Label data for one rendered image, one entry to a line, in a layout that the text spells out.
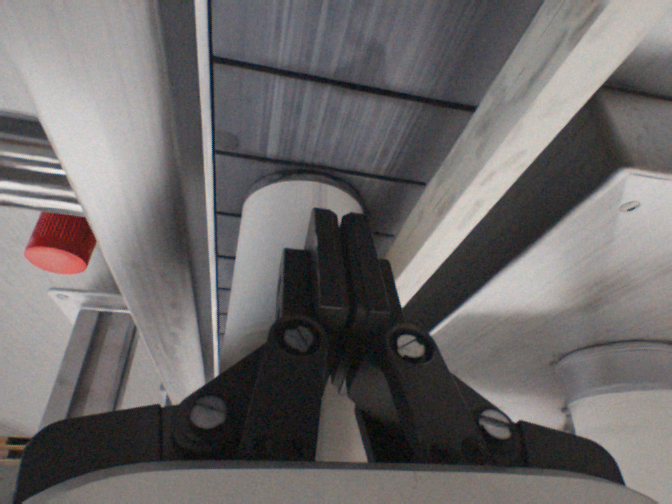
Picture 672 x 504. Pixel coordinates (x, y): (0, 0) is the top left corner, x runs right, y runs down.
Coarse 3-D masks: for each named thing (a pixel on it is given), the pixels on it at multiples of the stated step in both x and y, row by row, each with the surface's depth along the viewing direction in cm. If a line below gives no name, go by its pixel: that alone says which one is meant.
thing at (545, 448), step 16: (528, 432) 9; (544, 432) 9; (560, 432) 9; (528, 448) 9; (544, 448) 9; (560, 448) 9; (576, 448) 9; (592, 448) 9; (512, 464) 8; (528, 464) 8; (544, 464) 8; (560, 464) 8; (576, 464) 9; (592, 464) 9; (608, 464) 9
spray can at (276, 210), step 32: (256, 192) 17; (288, 192) 16; (320, 192) 16; (352, 192) 17; (256, 224) 16; (288, 224) 15; (256, 256) 15; (256, 288) 14; (256, 320) 14; (224, 352) 14; (320, 416) 12; (352, 416) 13; (320, 448) 12; (352, 448) 12
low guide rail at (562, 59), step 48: (576, 0) 8; (624, 0) 8; (528, 48) 10; (576, 48) 8; (624, 48) 8; (528, 96) 10; (576, 96) 9; (480, 144) 11; (528, 144) 11; (432, 192) 14; (480, 192) 12; (432, 240) 14
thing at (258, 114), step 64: (256, 0) 11; (320, 0) 11; (384, 0) 11; (448, 0) 11; (512, 0) 11; (256, 64) 13; (320, 64) 13; (384, 64) 13; (448, 64) 13; (256, 128) 15; (320, 128) 15; (384, 128) 15; (448, 128) 15; (384, 192) 18
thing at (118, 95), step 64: (0, 0) 3; (64, 0) 3; (128, 0) 3; (192, 0) 4; (64, 64) 3; (128, 64) 3; (192, 64) 4; (64, 128) 4; (128, 128) 4; (192, 128) 5; (128, 192) 5; (192, 192) 5; (128, 256) 6; (192, 256) 6; (192, 320) 8; (192, 384) 12
